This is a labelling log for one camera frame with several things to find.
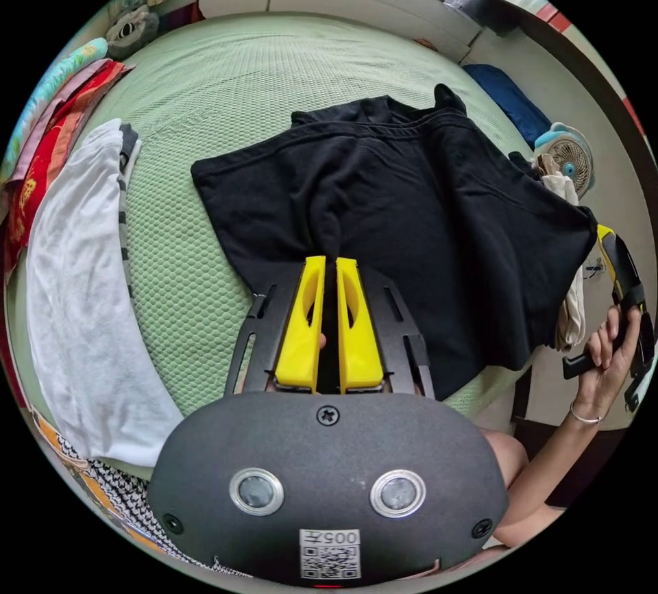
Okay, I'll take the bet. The pile of clothes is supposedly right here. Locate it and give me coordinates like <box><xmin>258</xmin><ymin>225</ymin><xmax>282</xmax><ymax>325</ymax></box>
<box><xmin>24</xmin><ymin>118</ymin><xmax>187</xmax><ymax>469</ymax></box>

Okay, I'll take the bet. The black t-shirt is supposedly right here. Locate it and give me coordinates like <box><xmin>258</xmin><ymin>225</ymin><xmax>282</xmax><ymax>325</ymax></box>
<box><xmin>190</xmin><ymin>84</ymin><xmax>600</xmax><ymax>403</ymax></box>

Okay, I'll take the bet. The bed with green woven mat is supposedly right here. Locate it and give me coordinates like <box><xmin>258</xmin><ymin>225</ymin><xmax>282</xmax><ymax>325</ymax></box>
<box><xmin>5</xmin><ymin>12</ymin><xmax>541</xmax><ymax>483</ymax></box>

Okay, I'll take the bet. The grey plush toy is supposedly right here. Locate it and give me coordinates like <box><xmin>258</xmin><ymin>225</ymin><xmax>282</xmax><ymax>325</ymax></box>
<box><xmin>104</xmin><ymin>5</ymin><xmax>161</xmax><ymax>61</ymax></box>

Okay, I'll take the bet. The small blue and white fan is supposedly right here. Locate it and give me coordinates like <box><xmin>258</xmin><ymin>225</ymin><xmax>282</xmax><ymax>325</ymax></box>
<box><xmin>533</xmin><ymin>122</ymin><xmax>596</xmax><ymax>202</ymax></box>

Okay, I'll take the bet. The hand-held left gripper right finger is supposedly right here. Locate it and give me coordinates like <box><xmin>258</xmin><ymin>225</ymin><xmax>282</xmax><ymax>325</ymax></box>
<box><xmin>336</xmin><ymin>256</ymin><xmax>385</xmax><ymax>394</ymax></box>

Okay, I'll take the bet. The person's right hand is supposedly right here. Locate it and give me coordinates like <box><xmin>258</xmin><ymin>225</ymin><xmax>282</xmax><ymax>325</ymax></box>
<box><xmin>572</xmin><ymin>306</ymin><xmax>642</xmax><ymax>421</ymax></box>

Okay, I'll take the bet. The person's right forearm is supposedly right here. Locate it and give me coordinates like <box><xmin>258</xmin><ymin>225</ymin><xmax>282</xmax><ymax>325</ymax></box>
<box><xmin>506</xmin><ymin>401</ymin><xmax>605</xmax><ymax>502</ymax></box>

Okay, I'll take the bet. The stack of red folded blankets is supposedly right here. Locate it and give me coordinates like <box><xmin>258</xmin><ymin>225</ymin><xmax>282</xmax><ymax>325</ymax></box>
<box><xmin>1</xmin><ymin>58</ymin><xmax>136</xmax><ymax>277</ymax></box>

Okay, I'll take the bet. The beige cloth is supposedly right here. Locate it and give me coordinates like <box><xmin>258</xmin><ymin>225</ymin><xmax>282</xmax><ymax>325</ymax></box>
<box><xmin>532</xmin><ymin>154</ymin><xmax>588</xmax><ymax>354</ymax></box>

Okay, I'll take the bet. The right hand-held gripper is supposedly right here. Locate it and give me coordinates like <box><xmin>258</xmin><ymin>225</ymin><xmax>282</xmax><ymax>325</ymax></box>
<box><xmin>562</xmin><ymin>224</ymin><xmax>657</xmax><ymax>414</ymax></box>

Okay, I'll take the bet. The teal printed pillow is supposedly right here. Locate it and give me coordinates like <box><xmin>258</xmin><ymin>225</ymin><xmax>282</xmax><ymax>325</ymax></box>
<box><xmin>14</xmin><ymin>36</ymin><xmax>110</xmax><ymax>144</ymax></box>

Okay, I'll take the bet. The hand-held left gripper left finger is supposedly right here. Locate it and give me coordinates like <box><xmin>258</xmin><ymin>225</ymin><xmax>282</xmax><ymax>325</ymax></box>
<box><xmin>274</xmin><ymin>255</ymin><xmax>328</xmax><ymax>395</ymax></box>

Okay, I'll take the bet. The blue bag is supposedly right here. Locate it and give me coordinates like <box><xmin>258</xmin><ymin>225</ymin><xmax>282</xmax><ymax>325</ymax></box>
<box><xmin>462</xmin><ymin>63</ymin><xmax>552</xmax><ymax>151</ymax></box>

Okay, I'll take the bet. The houndstooth patterned cloth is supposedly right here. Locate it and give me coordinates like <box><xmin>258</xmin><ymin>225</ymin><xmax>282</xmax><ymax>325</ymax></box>
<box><xmin>30</xmin><ymin>408</ymin><xmax>254</xmax><ymax>578</ymax></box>

